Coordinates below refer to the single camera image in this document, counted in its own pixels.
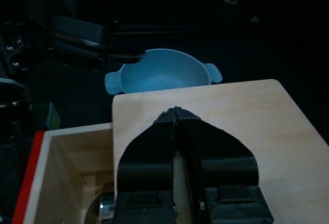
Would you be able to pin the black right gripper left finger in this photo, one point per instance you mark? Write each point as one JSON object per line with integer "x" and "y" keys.
{"x": 146, "y": 167}

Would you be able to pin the small green white object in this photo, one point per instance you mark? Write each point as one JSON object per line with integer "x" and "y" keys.
{"x": 53, "y": 117}

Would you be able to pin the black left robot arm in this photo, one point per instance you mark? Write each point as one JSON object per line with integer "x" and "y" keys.
{"x": 17, "y": 99}

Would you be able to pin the wooden drawer with red front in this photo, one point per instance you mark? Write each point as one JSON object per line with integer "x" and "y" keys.
{"x": 55, "y": 163}

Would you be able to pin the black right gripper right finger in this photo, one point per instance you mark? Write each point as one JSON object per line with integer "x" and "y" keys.
{"x": 223, "y": 170}

